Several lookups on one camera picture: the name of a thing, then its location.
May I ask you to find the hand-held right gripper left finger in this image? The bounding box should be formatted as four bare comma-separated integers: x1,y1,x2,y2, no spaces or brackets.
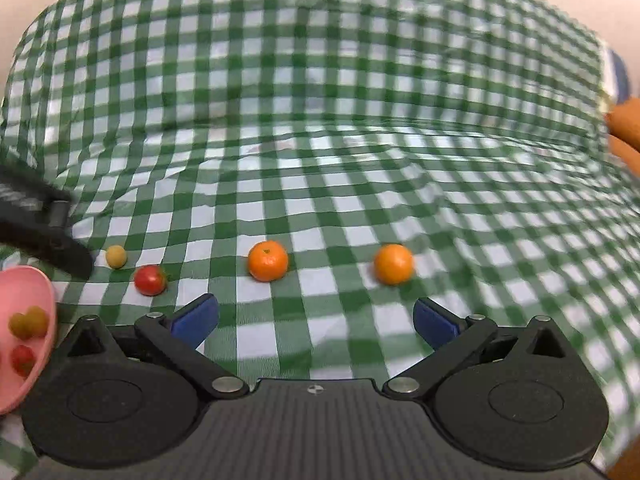
62,293,250,402

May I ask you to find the orange plush cushion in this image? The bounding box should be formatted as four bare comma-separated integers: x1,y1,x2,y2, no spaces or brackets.
602,97,640,178

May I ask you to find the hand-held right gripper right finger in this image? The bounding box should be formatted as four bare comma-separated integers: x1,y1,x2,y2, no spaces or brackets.
382,297,577,402

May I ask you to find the blue cloth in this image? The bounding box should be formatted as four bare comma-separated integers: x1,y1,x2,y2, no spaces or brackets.
600,45,634,111

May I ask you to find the red cherry tomato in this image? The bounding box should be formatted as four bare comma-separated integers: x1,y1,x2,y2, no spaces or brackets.
11,345,37,378
133,264,168,297

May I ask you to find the small orange mandarin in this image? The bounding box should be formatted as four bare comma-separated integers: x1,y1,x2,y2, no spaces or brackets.
247,240,290,282
374,243,416,286

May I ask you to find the green checked tablecloth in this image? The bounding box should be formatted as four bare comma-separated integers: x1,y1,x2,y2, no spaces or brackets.
0,0,638,478

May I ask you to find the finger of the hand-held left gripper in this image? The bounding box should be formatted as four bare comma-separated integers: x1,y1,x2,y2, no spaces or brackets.
0,220,96,279

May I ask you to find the pink plate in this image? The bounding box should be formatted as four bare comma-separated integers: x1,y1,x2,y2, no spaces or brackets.
0,266,59,416

